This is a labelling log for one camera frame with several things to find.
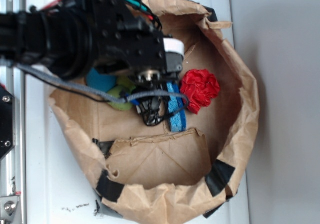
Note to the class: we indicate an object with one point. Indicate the metal corner bracket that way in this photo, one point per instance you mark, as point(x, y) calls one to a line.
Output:
point(10, 210)

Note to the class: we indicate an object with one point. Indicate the green plush animal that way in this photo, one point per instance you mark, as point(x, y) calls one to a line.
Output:
point(124, 87)

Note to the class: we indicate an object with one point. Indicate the red crumpled plastic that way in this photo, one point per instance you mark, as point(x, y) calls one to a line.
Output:
point(200, 86)

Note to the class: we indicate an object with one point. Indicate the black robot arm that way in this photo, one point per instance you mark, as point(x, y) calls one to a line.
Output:
point(65, 40)

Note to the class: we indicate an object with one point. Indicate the aluminium frame rail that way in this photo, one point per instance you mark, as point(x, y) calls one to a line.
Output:
point(13, 166)

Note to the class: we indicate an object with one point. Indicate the brown paper bag container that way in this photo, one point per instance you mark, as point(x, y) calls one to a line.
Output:
point(149, 174)

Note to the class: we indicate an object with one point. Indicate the black mounting plate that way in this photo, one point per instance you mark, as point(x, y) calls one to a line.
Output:
point(6, 122)

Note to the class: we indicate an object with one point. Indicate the blue foam ball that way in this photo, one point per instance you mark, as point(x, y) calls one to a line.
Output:
point(100, 82)

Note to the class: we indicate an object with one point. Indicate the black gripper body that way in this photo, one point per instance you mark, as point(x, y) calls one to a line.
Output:
point(131, 43)

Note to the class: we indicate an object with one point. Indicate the blue sponge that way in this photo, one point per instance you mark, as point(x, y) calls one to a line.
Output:
point(178, 122)

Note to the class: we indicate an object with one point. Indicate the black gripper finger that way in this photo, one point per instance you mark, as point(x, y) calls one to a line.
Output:
point(153, 109)

